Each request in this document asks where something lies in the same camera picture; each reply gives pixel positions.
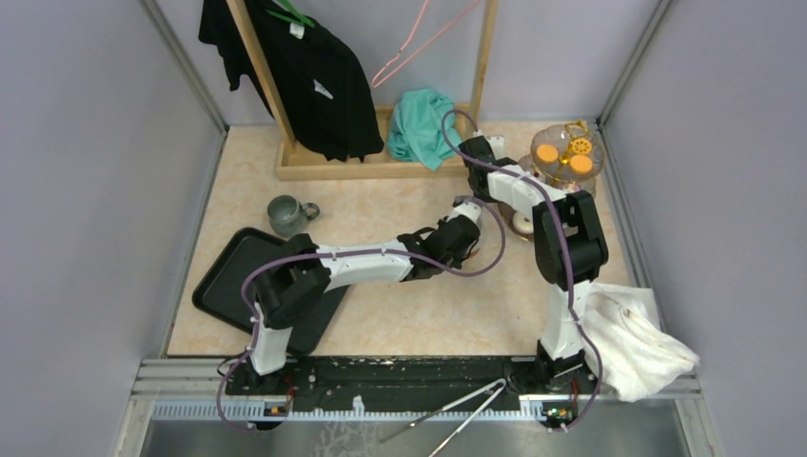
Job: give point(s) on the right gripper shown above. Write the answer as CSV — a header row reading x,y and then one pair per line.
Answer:
x,y
482,197

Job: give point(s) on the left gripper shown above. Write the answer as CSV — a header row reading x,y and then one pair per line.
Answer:
x,y
457,262

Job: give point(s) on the orange biscuit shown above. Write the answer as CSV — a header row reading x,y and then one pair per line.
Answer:
x,y
547,153

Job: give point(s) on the white glazed donut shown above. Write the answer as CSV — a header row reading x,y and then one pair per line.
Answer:
x,y
522,224

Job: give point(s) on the three-tier glass stand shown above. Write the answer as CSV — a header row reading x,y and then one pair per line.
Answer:
x,y
570,139

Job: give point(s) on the grey-blue ceramic mug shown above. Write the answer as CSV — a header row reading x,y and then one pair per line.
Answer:
x,y
288,217

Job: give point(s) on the white towel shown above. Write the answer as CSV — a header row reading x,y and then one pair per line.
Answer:
x,y
636,358

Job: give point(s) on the black baking tray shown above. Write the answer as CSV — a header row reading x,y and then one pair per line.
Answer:
x,y
219,292

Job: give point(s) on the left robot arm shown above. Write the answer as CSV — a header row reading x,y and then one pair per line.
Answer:
x,y
282,292

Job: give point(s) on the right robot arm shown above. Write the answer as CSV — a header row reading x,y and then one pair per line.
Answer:
x,y
569,245

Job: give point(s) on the teal cloth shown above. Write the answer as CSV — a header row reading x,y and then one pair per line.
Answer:
x,y
415,133

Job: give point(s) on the orange macaron on stand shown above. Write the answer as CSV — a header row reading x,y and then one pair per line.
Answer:
x,y
581,164

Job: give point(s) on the pink hanger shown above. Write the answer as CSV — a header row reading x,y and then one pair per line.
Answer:
x,y
412,47

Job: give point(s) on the wooden clothes rack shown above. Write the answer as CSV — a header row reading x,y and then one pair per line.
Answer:
x,y
295,162

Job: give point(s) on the black t-shirt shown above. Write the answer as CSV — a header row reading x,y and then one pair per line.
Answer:
x,y
322,85

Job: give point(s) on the green hanger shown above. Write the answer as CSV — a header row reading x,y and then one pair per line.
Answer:
x,y
286,11

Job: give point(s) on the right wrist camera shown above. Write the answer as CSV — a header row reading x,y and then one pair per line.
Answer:
x,y
496,148

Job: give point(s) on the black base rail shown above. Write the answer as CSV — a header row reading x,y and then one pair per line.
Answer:
x,y
389,385

